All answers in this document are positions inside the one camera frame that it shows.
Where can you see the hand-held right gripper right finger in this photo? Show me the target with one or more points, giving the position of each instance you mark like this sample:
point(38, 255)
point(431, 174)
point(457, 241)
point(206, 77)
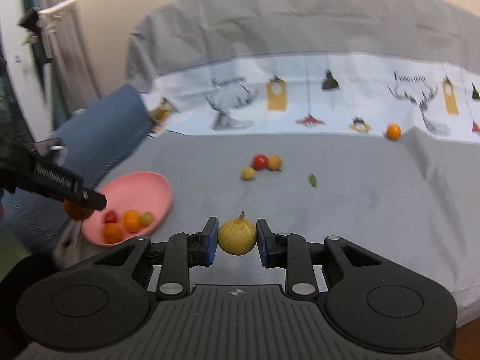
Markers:
point(262, 244)

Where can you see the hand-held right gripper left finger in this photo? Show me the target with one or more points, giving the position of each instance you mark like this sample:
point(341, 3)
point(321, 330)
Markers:
point(212, 240)

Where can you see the small yellow-green fruit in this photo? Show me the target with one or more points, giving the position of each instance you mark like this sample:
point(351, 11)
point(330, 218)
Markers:
point(237, 238)
point(275, 162)
point(147, 218)
point(248, 173)

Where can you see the small orange tangerine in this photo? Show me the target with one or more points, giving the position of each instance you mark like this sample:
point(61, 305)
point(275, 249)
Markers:
point(77, 213)
point(132, 220)
point(112, 233)
point(393, 131)

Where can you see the small red tomato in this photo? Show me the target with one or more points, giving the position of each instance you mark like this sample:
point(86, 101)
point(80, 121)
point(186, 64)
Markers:
point(260, 161)
point(111, 217)

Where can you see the pink plate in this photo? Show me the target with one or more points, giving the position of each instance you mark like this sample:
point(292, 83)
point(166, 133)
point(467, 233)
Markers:
point(150, 191)

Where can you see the white curtain clip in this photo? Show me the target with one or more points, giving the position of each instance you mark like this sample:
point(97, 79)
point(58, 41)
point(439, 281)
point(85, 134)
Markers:
point(78, 111)

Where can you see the blue cushion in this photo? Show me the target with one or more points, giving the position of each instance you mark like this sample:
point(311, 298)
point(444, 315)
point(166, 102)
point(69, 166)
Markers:
point(108, 131)

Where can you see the grey printed bed sheet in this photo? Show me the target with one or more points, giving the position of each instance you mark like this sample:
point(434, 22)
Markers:
point(337, 213)

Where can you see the small green leaf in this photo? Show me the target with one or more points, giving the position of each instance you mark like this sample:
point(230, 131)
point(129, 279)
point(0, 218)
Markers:
point(312, 180)

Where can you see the black gooseneck phone holder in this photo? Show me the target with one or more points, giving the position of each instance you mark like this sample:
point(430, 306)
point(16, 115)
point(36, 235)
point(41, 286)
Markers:
point(30, 18)

